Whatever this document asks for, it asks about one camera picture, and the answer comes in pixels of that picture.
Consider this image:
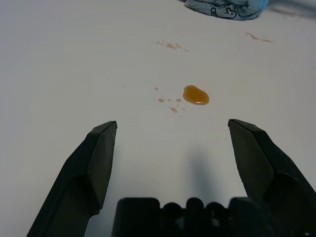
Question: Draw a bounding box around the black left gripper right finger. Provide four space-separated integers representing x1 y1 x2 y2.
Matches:
227 118 316 237

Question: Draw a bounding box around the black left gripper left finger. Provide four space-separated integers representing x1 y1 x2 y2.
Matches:
26 120 118 237

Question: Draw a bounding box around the light blue rag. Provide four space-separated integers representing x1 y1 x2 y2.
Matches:
184 0 269 21

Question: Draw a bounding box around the round brown liquid puddle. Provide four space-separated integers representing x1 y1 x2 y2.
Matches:
182 85 210 106

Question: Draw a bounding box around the brown liquid spill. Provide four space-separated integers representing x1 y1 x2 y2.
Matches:
155 40 190 52
245 32 275 43

